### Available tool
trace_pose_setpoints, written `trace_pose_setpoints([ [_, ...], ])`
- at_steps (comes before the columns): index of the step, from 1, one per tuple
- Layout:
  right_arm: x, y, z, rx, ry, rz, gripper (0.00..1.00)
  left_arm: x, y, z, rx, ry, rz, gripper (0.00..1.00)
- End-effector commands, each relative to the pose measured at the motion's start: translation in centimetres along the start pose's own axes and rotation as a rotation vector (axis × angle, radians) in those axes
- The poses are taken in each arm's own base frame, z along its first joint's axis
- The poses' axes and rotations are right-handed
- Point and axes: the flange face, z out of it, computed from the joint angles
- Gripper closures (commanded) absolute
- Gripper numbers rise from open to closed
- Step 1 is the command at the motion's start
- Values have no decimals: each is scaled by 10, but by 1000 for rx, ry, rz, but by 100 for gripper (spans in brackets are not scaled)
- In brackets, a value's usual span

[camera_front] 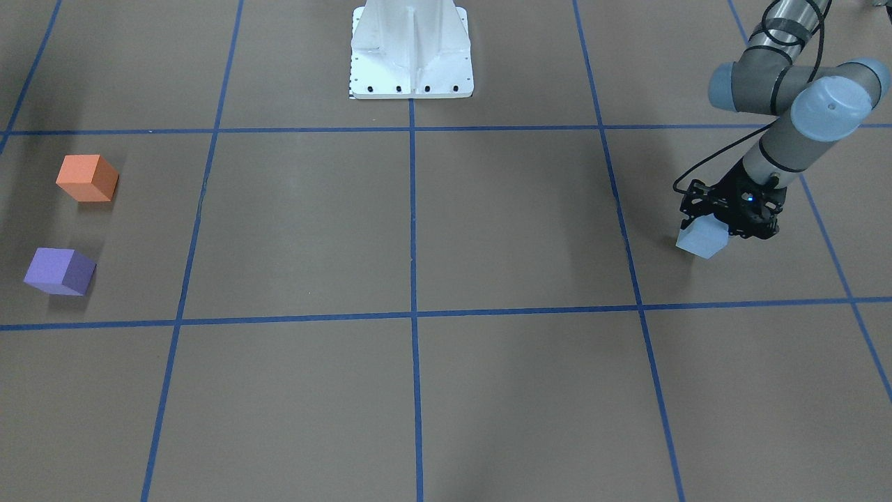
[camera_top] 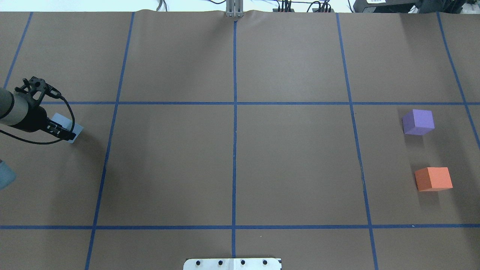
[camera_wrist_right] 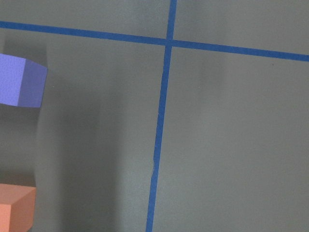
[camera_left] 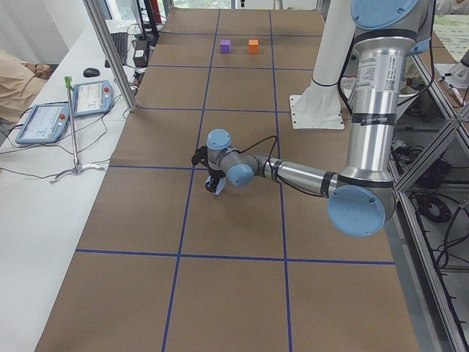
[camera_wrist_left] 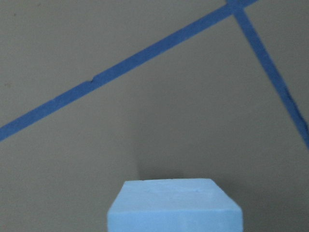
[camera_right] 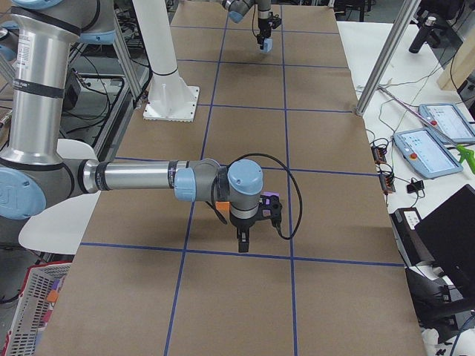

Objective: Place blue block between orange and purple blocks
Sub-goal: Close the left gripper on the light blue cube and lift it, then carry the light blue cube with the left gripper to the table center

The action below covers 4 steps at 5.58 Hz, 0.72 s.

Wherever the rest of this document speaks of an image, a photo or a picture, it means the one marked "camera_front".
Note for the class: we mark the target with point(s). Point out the light blue foam block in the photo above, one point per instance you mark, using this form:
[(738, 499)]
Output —
[(701, 237)]

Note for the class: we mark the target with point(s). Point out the orange foam block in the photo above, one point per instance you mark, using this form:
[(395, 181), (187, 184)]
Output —
[(88, 178)]

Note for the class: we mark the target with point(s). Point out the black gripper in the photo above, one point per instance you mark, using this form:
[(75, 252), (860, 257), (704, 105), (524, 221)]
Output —
[(732, 194)]

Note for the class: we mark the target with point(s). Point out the purple foam block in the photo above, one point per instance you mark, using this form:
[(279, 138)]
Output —
[(63, 272)]

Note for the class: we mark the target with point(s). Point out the white camera mast base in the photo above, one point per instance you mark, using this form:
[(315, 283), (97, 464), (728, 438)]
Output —
[(410, 50)]

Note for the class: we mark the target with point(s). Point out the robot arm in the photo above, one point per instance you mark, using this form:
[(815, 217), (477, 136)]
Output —
[(812, 108)]

